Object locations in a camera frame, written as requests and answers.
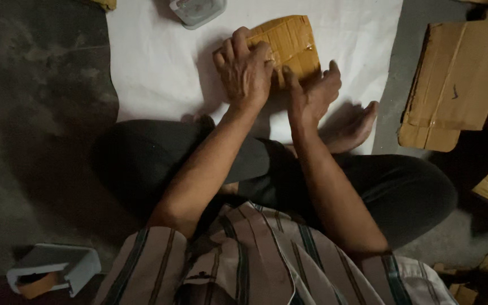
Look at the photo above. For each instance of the person's right hand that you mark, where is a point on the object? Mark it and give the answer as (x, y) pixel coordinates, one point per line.
(311, 99)

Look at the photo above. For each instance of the person's left hand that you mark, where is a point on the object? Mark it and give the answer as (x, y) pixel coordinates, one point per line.
(244, 80)

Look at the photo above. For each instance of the small taped brown cardboard parcel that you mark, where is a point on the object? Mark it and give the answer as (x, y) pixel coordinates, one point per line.
(292, 42)

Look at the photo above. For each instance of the person's bare foot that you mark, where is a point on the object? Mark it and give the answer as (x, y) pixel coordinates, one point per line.
(352, 127)

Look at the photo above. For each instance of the grey plastic container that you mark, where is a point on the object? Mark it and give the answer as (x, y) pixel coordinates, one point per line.
(197, 10)

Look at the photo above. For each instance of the white cloth sheet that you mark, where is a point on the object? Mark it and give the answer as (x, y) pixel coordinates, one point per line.
(159, 63)

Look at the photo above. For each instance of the person's black trousers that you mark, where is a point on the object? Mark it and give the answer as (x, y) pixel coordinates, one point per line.
(396, 190)

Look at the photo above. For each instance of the large flat cardboard box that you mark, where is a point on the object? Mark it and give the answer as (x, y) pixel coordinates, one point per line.
(460, 80)

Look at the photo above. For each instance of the person's striped shirt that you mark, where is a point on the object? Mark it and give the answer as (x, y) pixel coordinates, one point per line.
(248, 267)

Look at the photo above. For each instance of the heap of cardboard scraps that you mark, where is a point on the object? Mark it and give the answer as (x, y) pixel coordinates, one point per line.
(472, 284)

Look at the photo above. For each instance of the grey tape dispenser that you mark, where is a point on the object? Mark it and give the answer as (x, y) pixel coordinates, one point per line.
(70, 262)

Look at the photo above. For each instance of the brown tape roll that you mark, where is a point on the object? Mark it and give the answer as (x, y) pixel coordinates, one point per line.
(36, 286)

